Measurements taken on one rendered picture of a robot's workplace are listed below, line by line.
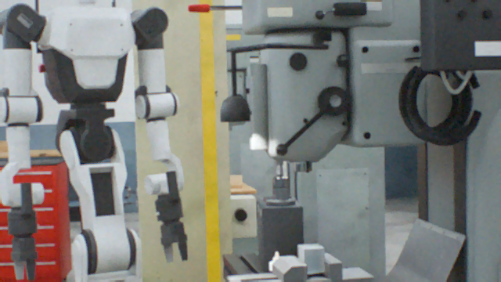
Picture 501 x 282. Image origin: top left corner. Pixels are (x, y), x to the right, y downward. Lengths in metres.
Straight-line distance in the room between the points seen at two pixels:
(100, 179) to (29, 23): 0.53
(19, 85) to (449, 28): 1.35
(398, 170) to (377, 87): 9.81
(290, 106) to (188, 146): 1.83
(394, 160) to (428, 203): 9.49
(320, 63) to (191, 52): 1.82
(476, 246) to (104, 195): 1.17
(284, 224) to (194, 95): 1.44
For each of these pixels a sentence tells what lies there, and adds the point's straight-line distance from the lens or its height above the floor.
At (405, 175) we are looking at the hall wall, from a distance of 11.85.
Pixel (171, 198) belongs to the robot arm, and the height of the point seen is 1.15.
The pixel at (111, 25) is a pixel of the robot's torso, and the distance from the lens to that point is 2.62.
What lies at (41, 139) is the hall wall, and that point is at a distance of 11.03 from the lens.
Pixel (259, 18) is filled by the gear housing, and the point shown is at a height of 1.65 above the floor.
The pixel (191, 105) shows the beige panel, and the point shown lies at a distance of 3.76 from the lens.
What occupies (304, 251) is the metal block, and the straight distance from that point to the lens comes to 2.01.
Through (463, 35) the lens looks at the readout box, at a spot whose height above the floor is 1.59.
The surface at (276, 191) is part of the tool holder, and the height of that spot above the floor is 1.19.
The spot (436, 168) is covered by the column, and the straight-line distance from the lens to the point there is 2.23.
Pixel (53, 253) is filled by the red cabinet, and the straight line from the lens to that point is 6.57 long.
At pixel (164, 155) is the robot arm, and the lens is 2.73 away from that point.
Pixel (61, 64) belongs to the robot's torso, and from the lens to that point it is 2.60.
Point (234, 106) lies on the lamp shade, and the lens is 1.94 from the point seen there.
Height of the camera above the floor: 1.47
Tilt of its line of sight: 3 degrees down
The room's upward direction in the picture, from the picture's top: 2 degrees counter-clockwise
